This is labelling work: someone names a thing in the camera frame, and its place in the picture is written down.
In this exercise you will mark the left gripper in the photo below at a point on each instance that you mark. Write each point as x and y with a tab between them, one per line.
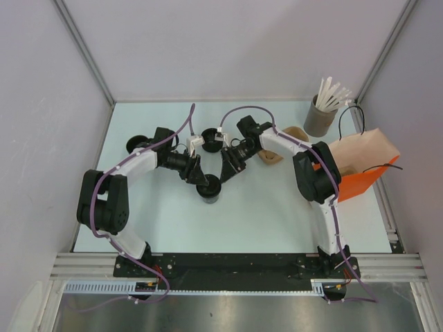
192	172

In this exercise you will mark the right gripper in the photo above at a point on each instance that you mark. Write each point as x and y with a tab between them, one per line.
230	160

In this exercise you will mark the black plastic cup lid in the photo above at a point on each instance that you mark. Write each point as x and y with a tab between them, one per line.
209	185

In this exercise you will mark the dark takeout coffee cup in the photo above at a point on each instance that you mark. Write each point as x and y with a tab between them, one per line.
209	191

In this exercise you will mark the orange paper bag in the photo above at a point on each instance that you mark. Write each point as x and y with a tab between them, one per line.
371	153

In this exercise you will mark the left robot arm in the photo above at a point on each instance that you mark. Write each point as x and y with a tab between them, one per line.
103	204

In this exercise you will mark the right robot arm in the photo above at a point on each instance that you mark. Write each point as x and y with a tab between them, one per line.
317	179

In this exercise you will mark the grey straw holder cup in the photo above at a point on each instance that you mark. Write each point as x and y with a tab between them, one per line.
317	122

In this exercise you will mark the white straws bundle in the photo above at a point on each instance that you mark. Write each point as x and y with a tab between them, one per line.
331	96

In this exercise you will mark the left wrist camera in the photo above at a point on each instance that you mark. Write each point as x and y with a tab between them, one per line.
192	142

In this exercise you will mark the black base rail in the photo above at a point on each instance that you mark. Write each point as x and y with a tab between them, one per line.
250	272

